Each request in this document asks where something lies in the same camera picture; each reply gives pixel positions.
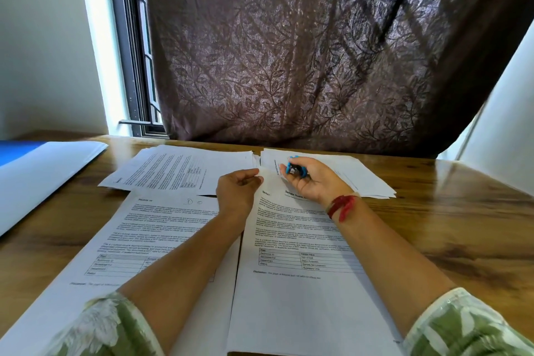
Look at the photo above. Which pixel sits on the person's left hand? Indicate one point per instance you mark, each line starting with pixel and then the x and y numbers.
pixel 234 197

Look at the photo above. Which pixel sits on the person's right hand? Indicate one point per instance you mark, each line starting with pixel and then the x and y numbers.
pixel 319 184

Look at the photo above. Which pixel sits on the person's left thumb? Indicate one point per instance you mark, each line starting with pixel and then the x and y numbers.
pixel 254 181

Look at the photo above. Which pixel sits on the person's right thumb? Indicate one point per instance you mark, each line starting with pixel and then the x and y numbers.
pixel 287 173

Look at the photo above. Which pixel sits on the blue clip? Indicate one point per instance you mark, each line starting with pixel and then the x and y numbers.
pixel 297 169

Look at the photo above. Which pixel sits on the printed sheet with table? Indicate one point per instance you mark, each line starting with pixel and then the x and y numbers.
pixel 292 293

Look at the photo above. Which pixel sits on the person's right forearm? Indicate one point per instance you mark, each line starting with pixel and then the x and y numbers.
pixel 388 259

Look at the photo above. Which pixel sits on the person's left forearm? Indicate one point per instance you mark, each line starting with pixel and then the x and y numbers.
pixel 187 272

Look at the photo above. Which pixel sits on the stack of white sheets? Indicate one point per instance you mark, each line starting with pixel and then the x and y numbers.
pixel 358 178

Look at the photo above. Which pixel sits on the stack of printed sheets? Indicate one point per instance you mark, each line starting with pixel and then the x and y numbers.
pixel 175 168

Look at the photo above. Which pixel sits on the brown floral curtain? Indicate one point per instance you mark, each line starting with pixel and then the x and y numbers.
pixel 317 47

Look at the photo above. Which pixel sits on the printed sheet with handwritten mark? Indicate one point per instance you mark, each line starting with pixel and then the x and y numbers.
pixel 125 243

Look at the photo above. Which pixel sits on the metal window grille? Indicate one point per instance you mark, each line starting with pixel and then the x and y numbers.
pixel 147 55

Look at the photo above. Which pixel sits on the person's left green floral sleeve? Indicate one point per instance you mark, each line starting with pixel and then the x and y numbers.
pixel 108 328

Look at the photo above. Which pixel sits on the person's green floral sleeve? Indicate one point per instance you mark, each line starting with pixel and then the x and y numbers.
pixel 108 328
pixel 467 328

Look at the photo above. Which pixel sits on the white folder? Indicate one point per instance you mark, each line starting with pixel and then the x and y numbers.
pixel 37 182

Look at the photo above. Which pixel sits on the person's right green floral sleeve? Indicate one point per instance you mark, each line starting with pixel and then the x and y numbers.
pixel 467 328

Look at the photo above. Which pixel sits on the blue folder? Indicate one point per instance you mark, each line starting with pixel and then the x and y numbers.
pixel 16 152

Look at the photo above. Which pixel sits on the dark window frame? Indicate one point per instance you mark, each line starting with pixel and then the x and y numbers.
pixel 125 43

